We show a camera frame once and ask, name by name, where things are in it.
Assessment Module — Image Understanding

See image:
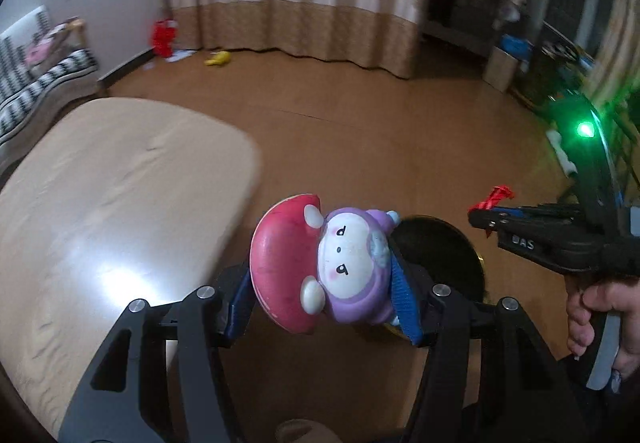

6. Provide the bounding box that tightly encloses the beige striped curtain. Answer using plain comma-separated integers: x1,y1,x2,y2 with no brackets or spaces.
582,0,640,124

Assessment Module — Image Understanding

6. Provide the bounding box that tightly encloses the pink cloth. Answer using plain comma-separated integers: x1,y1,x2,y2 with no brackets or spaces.
25,23,68,64

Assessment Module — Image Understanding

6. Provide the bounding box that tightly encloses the wooden bed frame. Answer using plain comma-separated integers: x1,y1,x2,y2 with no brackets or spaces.
67,18,88,48

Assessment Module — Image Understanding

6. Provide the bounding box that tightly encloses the black and white striped bedding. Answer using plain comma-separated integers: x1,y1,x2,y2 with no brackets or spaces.
0,5,98,148

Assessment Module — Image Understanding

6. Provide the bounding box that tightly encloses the beige low table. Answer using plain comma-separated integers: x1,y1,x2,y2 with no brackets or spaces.
0,95,264,439

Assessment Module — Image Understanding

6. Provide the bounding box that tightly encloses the black bin with gold rim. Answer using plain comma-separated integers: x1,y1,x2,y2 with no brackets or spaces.
390,215,488,339

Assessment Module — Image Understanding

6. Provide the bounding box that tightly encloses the mushroom cap toy figurine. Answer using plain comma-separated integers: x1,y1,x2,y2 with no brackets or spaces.
249,193,403,336

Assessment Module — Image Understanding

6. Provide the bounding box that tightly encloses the cardboard box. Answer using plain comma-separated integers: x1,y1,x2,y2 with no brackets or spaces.
482,45,518,92

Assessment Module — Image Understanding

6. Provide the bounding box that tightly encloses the person's right hand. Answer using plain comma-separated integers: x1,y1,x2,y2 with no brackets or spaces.
566,275,640,375

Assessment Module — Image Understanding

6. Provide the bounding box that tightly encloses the red wrapper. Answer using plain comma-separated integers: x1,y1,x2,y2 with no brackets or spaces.
467,184,516,214

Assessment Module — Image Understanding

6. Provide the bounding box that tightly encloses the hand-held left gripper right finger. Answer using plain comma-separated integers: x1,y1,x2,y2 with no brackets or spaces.
389,245,588,443

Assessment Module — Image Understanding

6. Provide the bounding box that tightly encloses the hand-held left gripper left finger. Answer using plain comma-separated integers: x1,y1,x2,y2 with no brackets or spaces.
57,263,253,443

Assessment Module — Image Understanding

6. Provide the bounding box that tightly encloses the red plastic object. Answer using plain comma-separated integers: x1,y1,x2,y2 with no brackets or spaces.
152,19,178,58

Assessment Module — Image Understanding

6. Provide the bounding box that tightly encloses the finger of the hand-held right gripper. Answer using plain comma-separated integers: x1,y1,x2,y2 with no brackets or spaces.
468,208,517,244
500,203,584,225

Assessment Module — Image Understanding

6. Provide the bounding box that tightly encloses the blue bag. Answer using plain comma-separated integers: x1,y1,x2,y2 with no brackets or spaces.
501,34,532,61

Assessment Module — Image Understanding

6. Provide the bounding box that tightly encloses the white plastic object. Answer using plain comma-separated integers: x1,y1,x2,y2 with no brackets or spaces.
547,128,578,176

